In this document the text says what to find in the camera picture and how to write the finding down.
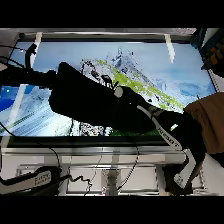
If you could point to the dark jeans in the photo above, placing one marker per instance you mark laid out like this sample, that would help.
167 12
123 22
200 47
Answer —
83 100

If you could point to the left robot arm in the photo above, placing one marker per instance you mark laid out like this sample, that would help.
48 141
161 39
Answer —
40 178

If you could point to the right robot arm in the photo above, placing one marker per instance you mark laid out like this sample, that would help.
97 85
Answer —
166 133

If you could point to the heap of clothes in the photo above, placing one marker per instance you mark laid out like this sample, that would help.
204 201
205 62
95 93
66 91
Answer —
213 50

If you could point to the brown garment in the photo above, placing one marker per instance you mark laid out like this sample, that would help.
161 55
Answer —
208 120

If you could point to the dark blue garment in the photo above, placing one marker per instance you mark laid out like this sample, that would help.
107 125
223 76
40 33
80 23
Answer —
198 37

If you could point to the silver frame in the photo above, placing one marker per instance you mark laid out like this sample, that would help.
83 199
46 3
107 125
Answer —
112 173

